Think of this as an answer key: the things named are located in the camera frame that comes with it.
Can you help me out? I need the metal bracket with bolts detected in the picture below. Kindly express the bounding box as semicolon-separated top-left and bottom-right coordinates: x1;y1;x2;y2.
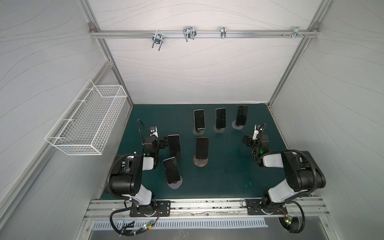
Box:
282;27;309;39

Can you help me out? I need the lilac back phone stand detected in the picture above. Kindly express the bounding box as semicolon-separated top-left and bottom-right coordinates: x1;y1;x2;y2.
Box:
232;121;244;130

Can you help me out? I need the lilac phone stand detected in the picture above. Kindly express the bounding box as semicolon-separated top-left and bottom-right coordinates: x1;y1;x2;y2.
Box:
232;121;244;130
168;177;183;190

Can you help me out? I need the phone from grey stand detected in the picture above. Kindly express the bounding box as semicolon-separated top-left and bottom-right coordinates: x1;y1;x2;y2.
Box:
216;108;226;129

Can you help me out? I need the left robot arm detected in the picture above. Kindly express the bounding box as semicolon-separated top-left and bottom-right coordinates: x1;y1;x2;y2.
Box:
106;135;168;210

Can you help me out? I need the aluminium front rail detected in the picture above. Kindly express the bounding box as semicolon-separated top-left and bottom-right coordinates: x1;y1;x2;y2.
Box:
83;196;330;220

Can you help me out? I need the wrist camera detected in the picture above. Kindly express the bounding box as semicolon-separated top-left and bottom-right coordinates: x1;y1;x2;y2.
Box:
150;126;159;138
252;125;263;141

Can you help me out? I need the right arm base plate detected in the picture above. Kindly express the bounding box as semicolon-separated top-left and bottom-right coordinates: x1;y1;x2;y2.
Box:
242;199;288;216

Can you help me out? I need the green table mat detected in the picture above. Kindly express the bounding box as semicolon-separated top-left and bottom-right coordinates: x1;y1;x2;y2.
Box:
118;104;286;199

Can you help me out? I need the wooden round phone stand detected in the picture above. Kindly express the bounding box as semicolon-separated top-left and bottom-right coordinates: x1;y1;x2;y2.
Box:
193;156;209;168

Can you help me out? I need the phone on wooden stand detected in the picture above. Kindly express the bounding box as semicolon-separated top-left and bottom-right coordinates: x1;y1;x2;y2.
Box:
196;138;209;160

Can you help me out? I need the metal u-bolt on crossbar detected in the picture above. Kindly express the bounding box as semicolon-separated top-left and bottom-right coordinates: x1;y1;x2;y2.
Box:
183;27;197;42

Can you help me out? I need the white round phone stand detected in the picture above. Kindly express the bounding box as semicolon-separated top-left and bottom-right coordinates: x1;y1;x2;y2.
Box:
193;129;205;136

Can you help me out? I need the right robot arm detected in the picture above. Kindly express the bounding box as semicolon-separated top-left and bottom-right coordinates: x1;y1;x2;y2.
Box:
243;134;326;214

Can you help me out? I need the white wire basket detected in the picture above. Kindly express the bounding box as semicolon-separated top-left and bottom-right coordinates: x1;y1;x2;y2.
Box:
45;80;127;156

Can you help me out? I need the phone from lilac back stand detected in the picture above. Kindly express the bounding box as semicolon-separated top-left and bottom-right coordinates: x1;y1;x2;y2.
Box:
235;106;248;126

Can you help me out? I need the pink phone on black stand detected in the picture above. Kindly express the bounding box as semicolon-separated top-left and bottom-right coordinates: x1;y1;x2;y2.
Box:
167;135;182;161

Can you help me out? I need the phone on white stand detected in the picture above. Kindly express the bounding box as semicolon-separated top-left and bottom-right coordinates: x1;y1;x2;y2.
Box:
194;109;206;132

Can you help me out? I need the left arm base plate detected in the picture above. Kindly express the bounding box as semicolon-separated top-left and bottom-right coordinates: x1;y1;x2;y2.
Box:
130;200;171;218

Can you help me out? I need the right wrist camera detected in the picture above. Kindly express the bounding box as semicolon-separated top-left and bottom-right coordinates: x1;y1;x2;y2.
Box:
252;125;263;141

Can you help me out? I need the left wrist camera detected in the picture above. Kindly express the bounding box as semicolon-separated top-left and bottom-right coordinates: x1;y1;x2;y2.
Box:
150;126;159;138

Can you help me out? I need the small metal bracket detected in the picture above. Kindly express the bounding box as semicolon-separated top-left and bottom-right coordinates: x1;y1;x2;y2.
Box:
221;27;227;39

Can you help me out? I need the phone from lilac stand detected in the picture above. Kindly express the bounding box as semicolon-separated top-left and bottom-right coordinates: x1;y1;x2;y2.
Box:
162;157;181;184
235;106;248;126

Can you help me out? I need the phone from lilac front stand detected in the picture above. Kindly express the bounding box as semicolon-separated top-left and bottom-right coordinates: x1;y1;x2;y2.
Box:
162;157;181;184

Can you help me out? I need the aluminium crossbar rail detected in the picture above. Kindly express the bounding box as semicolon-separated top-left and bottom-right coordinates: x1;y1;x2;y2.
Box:
90;29;321;39

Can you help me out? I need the metal clamp on crossbar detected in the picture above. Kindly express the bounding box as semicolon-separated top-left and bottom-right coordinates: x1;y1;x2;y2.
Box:
152;33;164;51

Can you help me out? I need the white slotted cable duct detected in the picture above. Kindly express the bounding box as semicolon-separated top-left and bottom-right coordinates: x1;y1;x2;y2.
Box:
92;218;268;231

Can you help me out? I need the grey round phone stand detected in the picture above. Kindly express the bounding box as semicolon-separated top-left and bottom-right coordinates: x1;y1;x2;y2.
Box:
213;125;226;134

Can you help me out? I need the lilac front phone stand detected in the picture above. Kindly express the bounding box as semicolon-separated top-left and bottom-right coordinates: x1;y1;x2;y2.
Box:
168;177;183;190

